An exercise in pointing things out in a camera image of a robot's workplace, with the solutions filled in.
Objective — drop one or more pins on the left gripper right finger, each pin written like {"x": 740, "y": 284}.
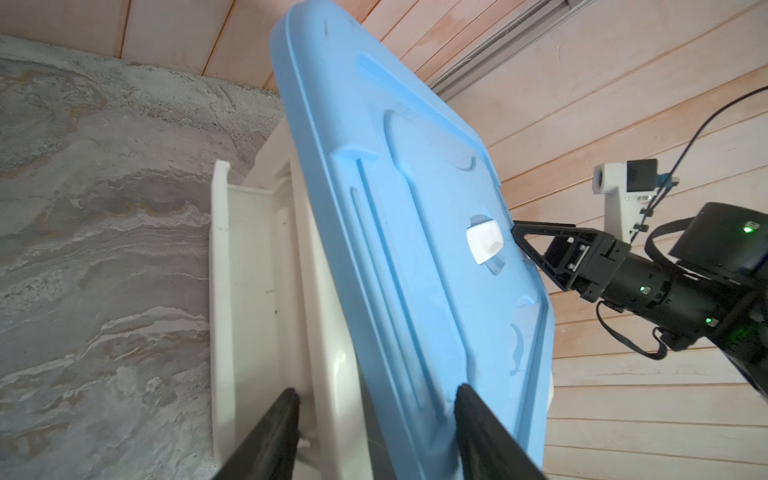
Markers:
{"x": 486, "y": 449}

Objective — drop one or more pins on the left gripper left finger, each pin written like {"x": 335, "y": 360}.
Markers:
{"x": 269, "y": 451}

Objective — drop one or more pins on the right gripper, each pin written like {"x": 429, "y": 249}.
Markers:
{"x": 701, "y": 277}

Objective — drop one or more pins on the white plastic storage bin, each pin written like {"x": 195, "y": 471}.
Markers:
{"x": 276, "y": 321}

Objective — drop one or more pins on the blue plastic bin lid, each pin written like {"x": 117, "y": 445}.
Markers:
{"x": 435, "y": 291}

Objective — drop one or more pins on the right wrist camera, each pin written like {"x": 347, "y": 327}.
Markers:
{"x": 629, "y": 189}

